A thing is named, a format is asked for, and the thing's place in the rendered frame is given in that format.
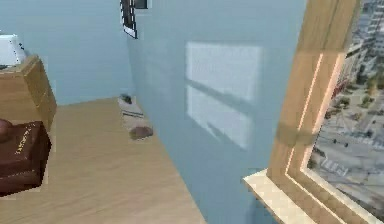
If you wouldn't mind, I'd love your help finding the white lamp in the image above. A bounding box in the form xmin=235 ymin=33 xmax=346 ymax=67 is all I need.
xmin=0 ymin=33 xmax=27 ymax=67

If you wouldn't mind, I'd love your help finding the dark brown leather furniture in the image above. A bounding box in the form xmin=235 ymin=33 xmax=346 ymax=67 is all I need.
xmin=0 ymin=118 xmax=53 ymax=198

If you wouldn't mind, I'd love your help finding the black framed wall picture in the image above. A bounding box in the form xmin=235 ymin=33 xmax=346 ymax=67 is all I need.
xmin=119 ymin=0 xmax=139 ymax=40

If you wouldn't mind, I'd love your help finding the small brown lump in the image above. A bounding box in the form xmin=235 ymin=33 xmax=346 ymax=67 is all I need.
xmin=129 ymin=125 xmax=155 ymax=141

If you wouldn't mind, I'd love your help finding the light wooden cabinet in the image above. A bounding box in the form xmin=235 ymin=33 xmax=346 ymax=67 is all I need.
xmin=0 ymin=55 xmax=58 ymax=132

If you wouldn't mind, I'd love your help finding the wooden framed window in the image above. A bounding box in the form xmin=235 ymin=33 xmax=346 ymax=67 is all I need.
xmin=242 ymin=0 xmax=384 ymax=224

